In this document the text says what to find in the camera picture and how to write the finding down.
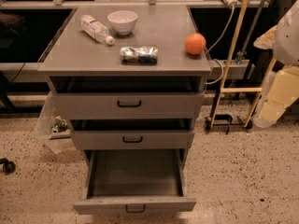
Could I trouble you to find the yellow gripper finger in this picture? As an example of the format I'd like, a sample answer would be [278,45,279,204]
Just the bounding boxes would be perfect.
[253,66,299,128]

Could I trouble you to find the crushed silver redbull can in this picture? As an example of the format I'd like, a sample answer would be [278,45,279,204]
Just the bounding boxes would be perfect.
[120,46,158,63]

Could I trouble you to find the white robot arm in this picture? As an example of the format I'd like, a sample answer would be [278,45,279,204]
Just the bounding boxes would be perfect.
[253,0,299,128]

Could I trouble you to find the grey top drawer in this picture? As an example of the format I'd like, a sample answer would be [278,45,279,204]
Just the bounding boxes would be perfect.
[51,93,203,119]

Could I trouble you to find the grey drawer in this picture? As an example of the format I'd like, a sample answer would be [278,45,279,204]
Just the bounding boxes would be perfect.
[71,131,194,150]
[74,149,196,215]
[51,93,203,119]

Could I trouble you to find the grey drawer cabinet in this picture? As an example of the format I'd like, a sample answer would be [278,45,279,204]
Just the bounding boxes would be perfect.
[39,5,211,156]

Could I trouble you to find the grey middle drawer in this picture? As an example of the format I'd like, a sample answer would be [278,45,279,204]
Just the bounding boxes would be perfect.
[71,131,194,150]

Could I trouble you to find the grey bottom drawer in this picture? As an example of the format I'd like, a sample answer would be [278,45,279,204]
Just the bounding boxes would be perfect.
[74,149,196,215]

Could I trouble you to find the orange fruit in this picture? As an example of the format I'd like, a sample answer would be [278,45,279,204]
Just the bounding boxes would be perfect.
[185,33,206,55]

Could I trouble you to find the white ceramic bowl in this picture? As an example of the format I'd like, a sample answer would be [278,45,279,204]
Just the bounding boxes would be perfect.
[107,10,138,35]

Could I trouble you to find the clear plastic water bottle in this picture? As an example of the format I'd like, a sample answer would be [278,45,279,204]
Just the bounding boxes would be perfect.
[79,15,114,46]

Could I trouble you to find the clear plastic bag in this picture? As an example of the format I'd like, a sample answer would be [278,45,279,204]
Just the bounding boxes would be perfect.
[34,92,75,154]

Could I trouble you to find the black caster wheel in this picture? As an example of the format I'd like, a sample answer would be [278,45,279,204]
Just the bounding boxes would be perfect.
[0,158,16,174]

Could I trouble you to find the white cable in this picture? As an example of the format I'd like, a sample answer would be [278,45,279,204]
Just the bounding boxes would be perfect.
[204,3,236,86]

